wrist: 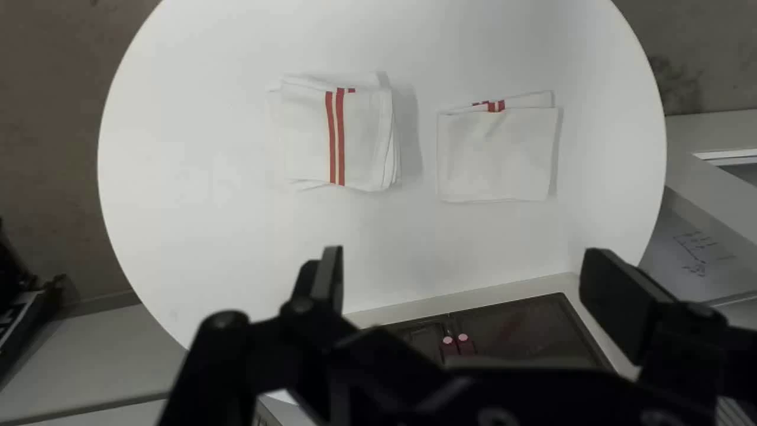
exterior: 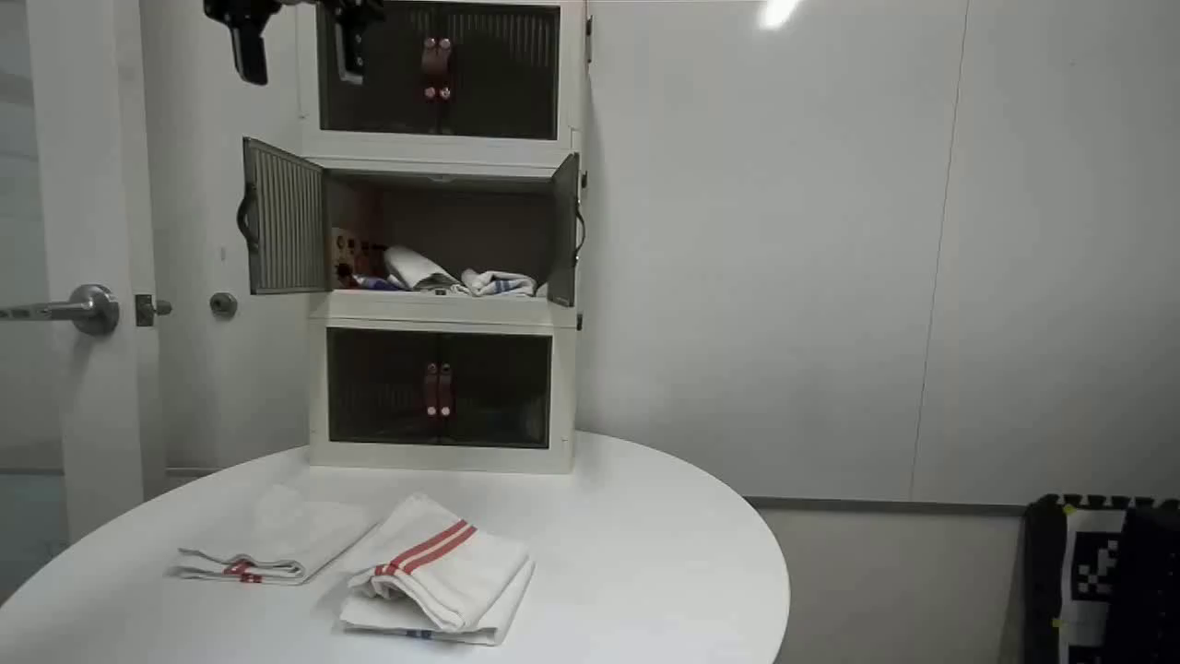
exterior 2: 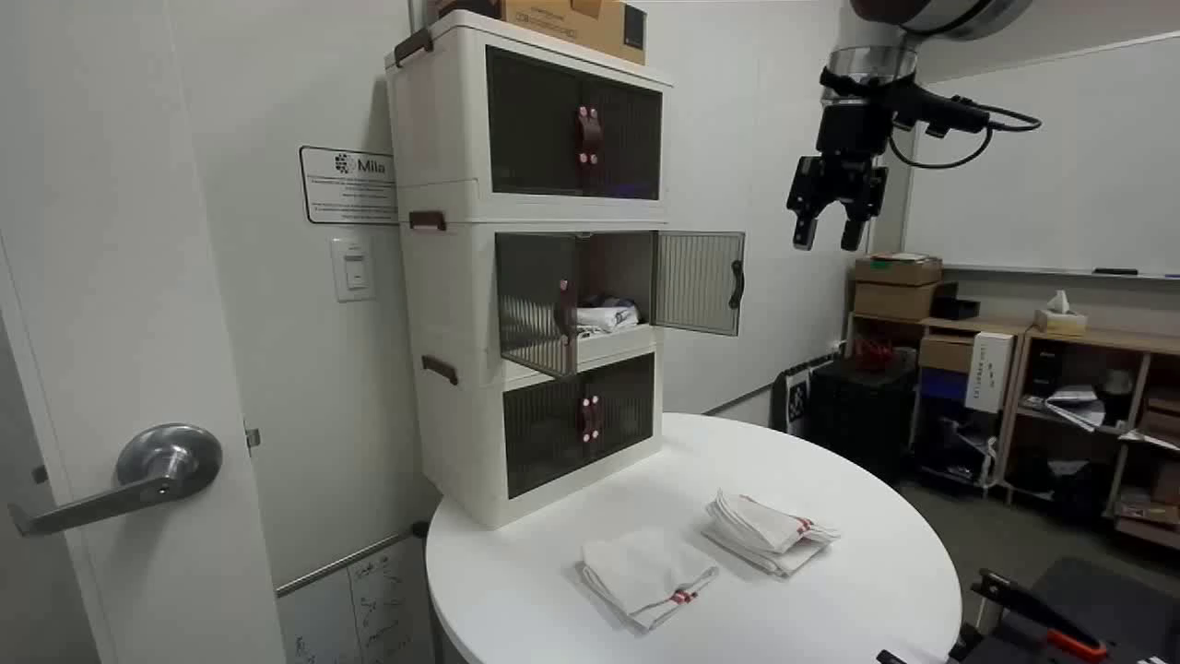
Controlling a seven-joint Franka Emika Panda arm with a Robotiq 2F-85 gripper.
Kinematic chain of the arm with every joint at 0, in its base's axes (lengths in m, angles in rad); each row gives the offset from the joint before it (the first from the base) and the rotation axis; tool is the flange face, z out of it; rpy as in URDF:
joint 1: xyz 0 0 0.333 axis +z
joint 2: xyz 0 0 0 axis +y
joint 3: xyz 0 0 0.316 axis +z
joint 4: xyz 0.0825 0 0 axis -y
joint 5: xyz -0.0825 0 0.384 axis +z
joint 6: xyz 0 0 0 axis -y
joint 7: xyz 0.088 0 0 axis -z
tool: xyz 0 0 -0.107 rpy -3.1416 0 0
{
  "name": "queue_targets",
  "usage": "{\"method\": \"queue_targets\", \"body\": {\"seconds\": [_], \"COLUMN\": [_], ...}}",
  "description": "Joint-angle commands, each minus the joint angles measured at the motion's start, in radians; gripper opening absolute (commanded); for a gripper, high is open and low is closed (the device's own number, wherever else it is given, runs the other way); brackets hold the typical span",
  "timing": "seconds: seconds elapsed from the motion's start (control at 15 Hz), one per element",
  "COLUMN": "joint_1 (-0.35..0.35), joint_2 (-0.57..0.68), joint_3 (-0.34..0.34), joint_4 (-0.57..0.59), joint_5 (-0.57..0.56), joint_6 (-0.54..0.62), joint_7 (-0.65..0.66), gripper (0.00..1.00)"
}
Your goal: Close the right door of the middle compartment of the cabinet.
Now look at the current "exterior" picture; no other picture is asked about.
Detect white room door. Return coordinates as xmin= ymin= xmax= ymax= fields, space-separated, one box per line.
xmin=0 ymin=0 xmax=169 ymax=604

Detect folded white towel red mark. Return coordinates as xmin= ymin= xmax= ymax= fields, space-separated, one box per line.
xmin=169 ymin=482 xmax=384 ymax=591

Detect white plastic stacked cabinet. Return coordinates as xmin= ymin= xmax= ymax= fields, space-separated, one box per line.
xmin=297 ymin=0 xmax=588 ymax=476

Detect folded white towel red stripes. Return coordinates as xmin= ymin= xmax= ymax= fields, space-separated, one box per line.
xmin=336 ymin=491 xmax=537 ymax=645

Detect towel inside cabinet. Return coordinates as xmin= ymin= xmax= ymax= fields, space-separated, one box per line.
xmin=381 ymin=243 xmax=463 ymax=294

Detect brown box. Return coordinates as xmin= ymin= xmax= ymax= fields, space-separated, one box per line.
xmin=325 ymin=184 xmax=385 ymax=293

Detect white blue packet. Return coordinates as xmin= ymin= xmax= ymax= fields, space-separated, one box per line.
xmin=458 ymin=267 xmax=549 ymax=303

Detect metal door latch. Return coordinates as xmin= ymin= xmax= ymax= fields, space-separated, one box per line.
xmin=133 ymin=293 xmax=176 ymax=331

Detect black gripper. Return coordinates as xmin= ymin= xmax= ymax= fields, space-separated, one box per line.
xmin=197 ymin=0 xmax=385 ymax=89

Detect silver door lever handle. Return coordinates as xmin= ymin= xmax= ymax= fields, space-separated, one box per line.
xmin=0 ymin=282 xmax=126 ymax=341

